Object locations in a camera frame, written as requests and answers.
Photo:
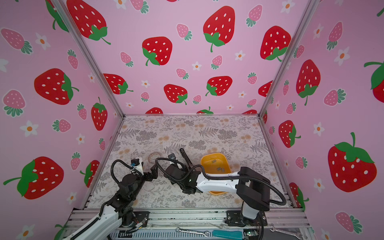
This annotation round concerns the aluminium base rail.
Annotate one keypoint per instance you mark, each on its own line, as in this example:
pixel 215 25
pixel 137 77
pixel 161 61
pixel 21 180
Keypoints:
pixel 162 224

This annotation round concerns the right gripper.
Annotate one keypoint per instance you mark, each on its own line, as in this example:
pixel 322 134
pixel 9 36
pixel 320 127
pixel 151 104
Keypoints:
pixel 184 169

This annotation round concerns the clear tape roll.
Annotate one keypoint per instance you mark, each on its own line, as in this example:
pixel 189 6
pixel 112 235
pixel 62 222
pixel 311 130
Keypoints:
pixel 153 156

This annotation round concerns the silver wrench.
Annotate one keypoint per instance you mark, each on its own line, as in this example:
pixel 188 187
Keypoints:
pixel 297 235
pixel 206 234

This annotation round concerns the black stapler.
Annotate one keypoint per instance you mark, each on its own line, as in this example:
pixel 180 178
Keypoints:
pixel 187 159

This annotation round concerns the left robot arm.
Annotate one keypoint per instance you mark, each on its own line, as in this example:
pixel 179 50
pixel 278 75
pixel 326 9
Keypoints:
pixel 118 212

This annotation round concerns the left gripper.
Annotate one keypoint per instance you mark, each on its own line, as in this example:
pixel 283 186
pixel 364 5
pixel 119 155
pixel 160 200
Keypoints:
pixel 154 173

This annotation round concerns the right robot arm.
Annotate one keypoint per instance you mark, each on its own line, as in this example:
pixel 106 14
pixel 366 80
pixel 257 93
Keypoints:
pixel 255 190

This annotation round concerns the yellow plastic tray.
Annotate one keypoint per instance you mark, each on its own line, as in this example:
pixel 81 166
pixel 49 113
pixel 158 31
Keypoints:
pixel 211 168

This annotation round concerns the teal handled tool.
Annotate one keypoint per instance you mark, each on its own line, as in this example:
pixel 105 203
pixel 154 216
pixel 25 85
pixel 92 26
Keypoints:
pixel 231 235

